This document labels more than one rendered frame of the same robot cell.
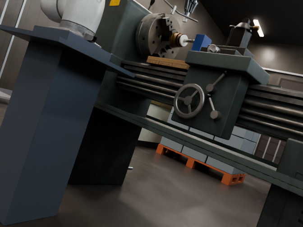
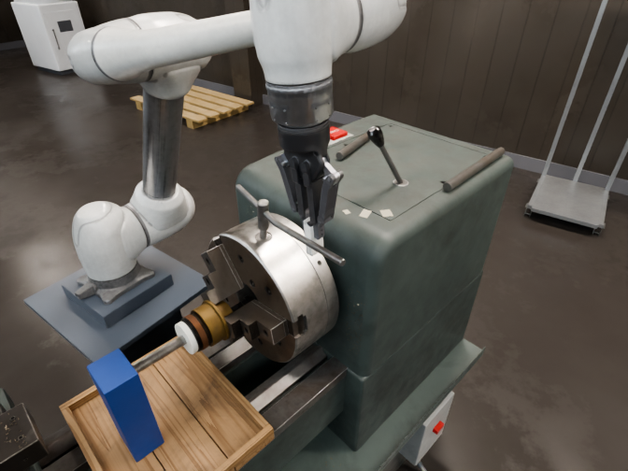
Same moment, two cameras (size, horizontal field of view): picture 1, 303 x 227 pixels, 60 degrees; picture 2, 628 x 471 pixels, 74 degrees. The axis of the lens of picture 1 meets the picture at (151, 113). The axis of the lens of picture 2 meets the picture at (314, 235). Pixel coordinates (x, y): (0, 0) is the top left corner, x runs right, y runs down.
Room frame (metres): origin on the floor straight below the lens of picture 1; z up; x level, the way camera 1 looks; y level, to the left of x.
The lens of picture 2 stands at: (1.88, -0.59, 1.72)
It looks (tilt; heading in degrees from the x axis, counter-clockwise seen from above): 35 degrees down; 93
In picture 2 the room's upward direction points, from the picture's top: straight up
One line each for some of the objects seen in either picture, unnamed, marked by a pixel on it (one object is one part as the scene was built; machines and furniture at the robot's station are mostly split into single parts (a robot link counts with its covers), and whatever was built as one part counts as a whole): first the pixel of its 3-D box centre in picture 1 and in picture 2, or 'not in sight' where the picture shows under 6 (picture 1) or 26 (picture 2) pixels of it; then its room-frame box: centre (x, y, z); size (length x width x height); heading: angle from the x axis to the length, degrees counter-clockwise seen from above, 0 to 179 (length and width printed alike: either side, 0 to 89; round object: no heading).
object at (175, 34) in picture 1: (177, 40); (208, 323); (1.64, 0.00, 1.08); 0.09 x 0.09 x 0.09; 47
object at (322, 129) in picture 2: not in sight; (306, 149); (1.84, -0.01, 1.47); 0.08 x 0.07 x 0.09; 138
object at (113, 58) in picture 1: (94, 114); (358, 364); (2.00, 0.41, 0.43); 0.60 x 0.48 x 0.86; 47
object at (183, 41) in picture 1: (191, 41); (159, 353); (1.57, -0.08, 1.08); 0.13 x 0.07 x 0.07; 47
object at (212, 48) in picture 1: (212, 49); not in sight; (1.13, -0.16, 0.95); 0.07 x 0.04 x 0.04; 137
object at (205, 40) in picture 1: (197, 55); (128, 406); (1.51, -0.14, 1.00); 0.08 x 0.06 x 0.23; 137
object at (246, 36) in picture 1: (238, 41); not in sight; (1.27, -0.29, 1.07); 0.07 x 0.07 x 0.10; 47
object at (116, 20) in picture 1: (120, 37); (371, 224); (2.00, 0.41, 1.06); 0.59 x 0.48 x 0.39; 47
